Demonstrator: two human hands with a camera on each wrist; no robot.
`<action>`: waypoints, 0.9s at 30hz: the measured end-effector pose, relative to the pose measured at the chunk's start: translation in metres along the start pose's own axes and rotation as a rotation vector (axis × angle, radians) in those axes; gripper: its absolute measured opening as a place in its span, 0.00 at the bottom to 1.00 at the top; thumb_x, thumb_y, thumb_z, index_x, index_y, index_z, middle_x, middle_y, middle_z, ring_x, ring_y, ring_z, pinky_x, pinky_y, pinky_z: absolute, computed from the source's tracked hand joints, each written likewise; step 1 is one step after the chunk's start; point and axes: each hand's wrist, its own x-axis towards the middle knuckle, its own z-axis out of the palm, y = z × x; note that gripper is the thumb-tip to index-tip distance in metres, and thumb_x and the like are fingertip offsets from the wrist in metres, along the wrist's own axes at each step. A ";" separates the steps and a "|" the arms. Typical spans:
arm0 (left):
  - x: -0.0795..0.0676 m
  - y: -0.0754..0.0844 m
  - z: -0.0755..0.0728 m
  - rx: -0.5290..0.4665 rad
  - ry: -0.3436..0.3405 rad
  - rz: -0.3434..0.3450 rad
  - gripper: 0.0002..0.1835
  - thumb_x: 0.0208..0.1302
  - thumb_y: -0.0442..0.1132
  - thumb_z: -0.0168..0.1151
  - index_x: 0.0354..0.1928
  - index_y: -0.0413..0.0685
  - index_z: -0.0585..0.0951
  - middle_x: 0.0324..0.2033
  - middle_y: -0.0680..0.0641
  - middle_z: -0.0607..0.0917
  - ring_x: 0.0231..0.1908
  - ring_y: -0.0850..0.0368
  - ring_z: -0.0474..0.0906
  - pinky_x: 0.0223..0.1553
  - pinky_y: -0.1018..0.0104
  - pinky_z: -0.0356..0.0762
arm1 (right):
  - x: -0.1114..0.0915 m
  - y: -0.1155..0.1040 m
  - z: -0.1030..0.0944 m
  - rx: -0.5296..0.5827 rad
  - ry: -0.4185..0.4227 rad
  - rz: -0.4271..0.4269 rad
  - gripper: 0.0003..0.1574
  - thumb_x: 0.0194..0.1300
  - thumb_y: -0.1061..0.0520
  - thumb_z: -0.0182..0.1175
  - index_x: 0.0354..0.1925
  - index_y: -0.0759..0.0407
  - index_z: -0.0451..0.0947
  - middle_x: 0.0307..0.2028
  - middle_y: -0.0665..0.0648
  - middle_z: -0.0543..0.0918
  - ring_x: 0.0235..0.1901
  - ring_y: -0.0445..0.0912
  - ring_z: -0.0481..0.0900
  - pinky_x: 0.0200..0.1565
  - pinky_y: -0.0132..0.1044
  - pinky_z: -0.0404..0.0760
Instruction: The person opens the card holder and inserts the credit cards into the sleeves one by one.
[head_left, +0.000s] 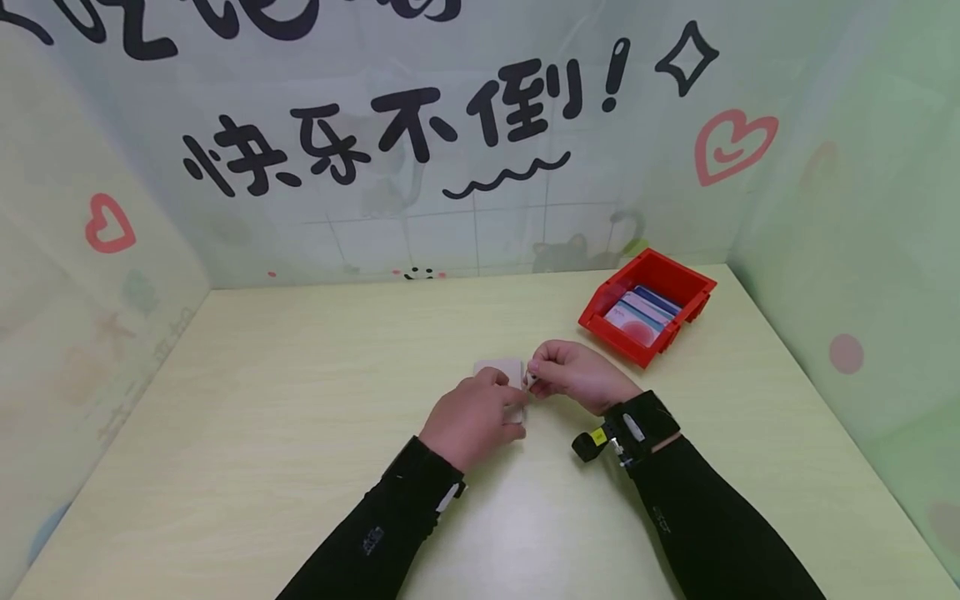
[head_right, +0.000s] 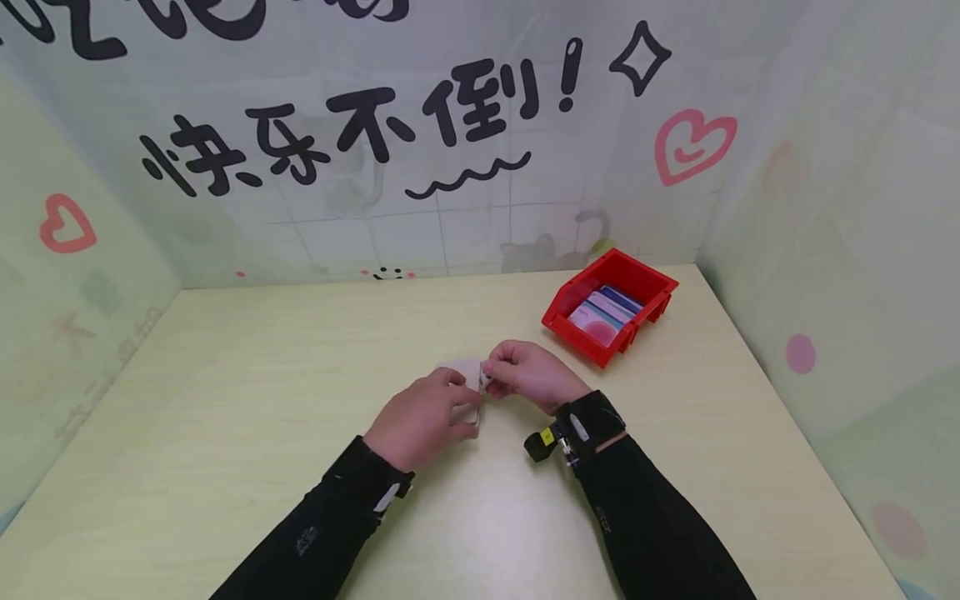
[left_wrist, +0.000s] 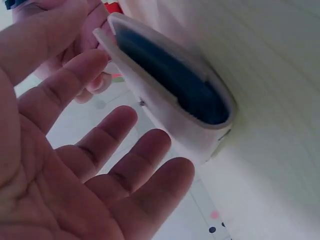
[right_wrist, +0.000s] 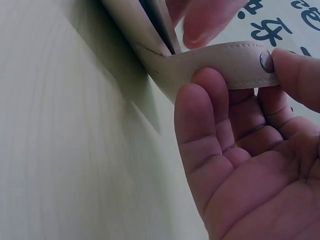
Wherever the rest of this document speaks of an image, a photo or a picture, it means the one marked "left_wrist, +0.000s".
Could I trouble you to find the person's left hand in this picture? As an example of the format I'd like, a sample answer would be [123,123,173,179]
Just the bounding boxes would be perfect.
[0,3,196,240]

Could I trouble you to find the person's right hand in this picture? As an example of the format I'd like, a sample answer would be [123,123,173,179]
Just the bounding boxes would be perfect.
[11,0,114,105]

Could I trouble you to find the white oval container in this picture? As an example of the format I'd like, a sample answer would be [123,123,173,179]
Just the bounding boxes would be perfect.
[92,12,238,166]

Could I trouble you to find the black wrist band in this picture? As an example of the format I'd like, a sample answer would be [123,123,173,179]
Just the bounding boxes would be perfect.
[4,0,26,10]

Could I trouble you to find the blue item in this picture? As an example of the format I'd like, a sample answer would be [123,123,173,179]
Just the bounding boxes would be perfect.
[116,27,230,126]

